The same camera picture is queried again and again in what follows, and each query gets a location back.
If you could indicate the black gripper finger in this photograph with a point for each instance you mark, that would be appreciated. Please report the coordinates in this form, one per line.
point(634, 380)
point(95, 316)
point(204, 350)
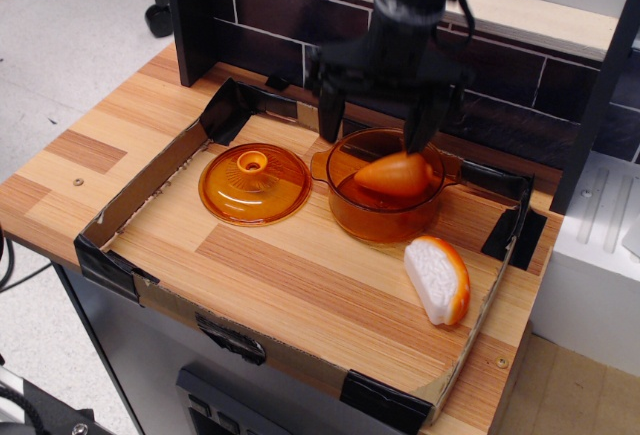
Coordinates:
point(331, 111)
point(431, 105)

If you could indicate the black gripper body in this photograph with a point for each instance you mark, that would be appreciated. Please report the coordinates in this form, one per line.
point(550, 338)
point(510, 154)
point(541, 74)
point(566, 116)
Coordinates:
point(397, 56)

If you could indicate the orange plastic toy carrot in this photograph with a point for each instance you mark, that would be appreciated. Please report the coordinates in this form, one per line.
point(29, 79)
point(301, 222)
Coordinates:
point(399, 174)

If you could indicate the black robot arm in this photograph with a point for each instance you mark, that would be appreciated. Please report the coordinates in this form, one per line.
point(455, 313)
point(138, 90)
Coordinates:
point(400, 59)

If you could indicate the cardboard fence with black tape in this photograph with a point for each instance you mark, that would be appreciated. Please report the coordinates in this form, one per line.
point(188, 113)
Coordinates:
point(295, 326)

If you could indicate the transparent orange pot lid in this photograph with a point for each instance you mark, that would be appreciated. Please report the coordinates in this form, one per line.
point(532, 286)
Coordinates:
point(255, 184)

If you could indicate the transparent orange plastic pot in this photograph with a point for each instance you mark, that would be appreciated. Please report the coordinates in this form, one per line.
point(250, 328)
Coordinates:
point(369, 215)

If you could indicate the light wooden shelf board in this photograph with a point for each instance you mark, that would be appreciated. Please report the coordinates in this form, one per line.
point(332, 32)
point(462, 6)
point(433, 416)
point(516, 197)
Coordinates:
point(548, 25)

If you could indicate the white and orange toy bread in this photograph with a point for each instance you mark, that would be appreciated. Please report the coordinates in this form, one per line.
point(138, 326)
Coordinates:
point(440, 278)

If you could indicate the black caster wheel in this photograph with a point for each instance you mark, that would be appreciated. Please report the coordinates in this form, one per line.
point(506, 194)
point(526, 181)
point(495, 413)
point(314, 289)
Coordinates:
point(158, 19)

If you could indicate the white sink drainboard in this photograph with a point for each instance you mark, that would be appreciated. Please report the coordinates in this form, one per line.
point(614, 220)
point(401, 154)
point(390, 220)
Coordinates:
point(589, 297)

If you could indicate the dark left shelf post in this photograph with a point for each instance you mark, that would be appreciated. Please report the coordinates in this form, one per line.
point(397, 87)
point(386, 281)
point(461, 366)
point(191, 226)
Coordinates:
point(195, 38)

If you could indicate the dark shelf post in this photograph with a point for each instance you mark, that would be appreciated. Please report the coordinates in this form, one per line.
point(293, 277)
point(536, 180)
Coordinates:
point(195, 38)
point(595, 110)

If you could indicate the dark right shelf post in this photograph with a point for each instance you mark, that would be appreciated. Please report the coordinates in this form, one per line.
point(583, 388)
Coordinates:
point(595, 110)

